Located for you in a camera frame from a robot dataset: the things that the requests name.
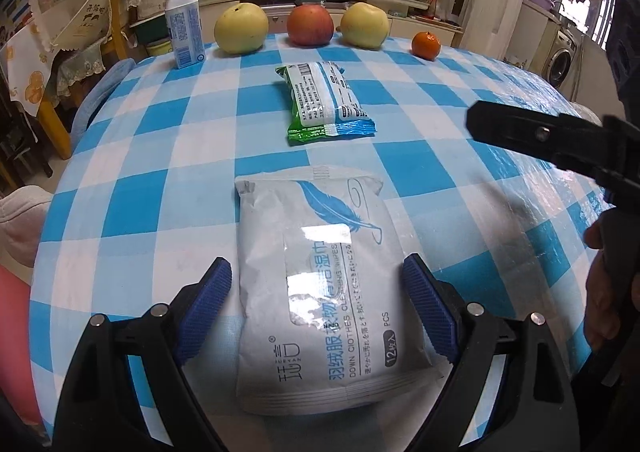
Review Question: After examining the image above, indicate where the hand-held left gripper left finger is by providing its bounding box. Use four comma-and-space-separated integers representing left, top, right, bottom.
52, 257, 233, 452

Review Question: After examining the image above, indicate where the blue padded cushion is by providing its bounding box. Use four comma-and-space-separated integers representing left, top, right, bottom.
70, 57, 137, 145

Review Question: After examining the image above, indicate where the washing machine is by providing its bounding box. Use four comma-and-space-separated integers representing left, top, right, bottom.
542, 29, 581, 88

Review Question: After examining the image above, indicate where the orange tangerine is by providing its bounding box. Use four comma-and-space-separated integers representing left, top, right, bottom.
411, 31, 441, 61

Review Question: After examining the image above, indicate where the red apple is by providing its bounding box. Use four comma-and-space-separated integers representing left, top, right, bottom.
286, 3, 335, 47

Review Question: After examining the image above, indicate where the person's right hand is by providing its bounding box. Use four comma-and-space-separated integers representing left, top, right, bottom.
584, 221, 632, 355

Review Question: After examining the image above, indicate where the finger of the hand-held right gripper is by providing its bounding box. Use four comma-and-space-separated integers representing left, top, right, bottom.
465, 100, 640, 205

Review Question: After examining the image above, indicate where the white blue-label bottle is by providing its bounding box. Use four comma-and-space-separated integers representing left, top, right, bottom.
165, 0, 207, 70

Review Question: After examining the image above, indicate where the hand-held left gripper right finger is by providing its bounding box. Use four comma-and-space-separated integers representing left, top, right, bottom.
402, 253, 581, 452

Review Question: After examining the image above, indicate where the light grey cushion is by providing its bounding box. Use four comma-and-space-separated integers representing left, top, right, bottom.
0, 184, 52, 278

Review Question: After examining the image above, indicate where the green wipes packet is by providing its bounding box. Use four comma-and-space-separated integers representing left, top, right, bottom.
275, 60, 376, 147

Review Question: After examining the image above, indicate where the lace trimmed green cloth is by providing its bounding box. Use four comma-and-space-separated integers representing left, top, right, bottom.
54, 39, 107, 98

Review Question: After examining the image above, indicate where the blue white checked tablecloth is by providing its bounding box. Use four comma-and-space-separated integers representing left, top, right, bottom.
30, 29, 618, 452

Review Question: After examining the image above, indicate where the yellow pear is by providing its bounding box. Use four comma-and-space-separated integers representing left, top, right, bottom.
341, 2, 390, 51
214, 3, 270, 55

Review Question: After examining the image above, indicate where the orange print tablecloth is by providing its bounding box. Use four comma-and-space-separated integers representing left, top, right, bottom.
0, 24, 66, 118

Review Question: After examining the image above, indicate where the pink plastic bucket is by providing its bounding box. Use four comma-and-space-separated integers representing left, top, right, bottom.
0, 264, 43, 428

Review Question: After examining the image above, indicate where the white wet wipes packet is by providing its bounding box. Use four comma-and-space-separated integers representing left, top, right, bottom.
234, 164, 443, 417

